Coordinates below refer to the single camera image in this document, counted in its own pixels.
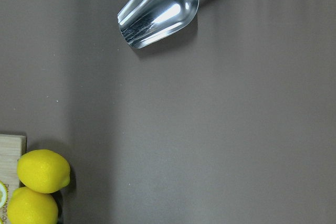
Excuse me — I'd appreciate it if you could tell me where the lemon slice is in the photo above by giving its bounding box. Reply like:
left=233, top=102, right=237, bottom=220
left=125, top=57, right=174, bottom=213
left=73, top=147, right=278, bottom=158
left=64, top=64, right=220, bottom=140
left=0, top=182, right=8, bottom=208

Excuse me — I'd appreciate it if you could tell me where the bamboo cutting board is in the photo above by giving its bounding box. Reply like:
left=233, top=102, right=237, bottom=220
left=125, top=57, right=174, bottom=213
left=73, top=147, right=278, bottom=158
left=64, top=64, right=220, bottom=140
left=1, top=134, right=27, bottom=223

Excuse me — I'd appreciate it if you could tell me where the metal scoop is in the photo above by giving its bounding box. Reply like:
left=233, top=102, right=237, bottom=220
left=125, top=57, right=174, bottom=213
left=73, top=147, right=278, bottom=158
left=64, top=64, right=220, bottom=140
left=118, top=0, right=200, bottom=49

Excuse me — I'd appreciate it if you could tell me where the yellow lemon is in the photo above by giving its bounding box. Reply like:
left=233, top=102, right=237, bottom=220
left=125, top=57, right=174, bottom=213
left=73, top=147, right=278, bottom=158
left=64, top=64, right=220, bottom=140
left=7, top=187, right=58, bottom=223
left=17, top=150, right=70, bottom=194

